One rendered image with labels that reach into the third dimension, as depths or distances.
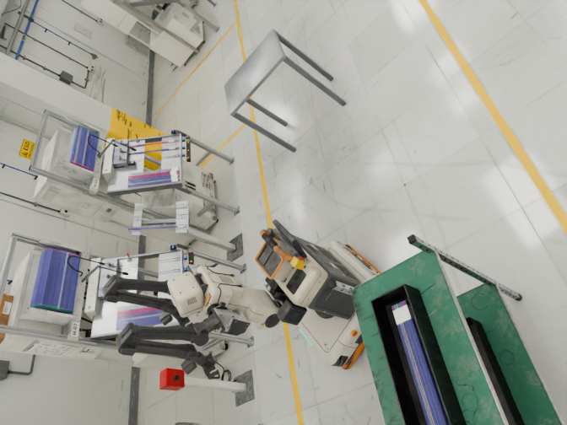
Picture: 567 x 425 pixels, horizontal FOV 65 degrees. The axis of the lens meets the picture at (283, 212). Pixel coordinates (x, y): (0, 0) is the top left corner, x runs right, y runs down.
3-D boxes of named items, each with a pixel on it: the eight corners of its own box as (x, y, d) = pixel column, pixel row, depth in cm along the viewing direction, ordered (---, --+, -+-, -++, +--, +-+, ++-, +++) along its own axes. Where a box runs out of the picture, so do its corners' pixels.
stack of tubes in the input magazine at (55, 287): (81, 255, 365) (47, 245, 349) (72, 312, 335) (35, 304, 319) (74, 261, 372) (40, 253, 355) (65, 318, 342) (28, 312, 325)
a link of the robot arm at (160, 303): (109, 293, 241) (105, 282, 249) (104, 303, 242) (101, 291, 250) (177, 308, 267) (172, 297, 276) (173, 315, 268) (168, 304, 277)
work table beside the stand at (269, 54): (346, 103, 403) (283, 55, 354) (294, 153, 436) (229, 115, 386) (332, 76, 432) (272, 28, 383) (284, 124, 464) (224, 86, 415)
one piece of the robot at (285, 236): (287, 237, 286) (272, 214, 272) (315, 266, 259) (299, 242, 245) (273, 248, 285) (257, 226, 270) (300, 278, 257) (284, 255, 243)
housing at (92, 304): (106, 265, 386) (100, 256, 375) (101, 318, 357) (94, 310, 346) (97, 266, 386) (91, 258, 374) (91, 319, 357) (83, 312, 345)
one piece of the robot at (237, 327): (236, 292, 281) (208, 283, 267) (254, 319, 260) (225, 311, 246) (224, 312, 283) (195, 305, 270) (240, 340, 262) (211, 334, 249)
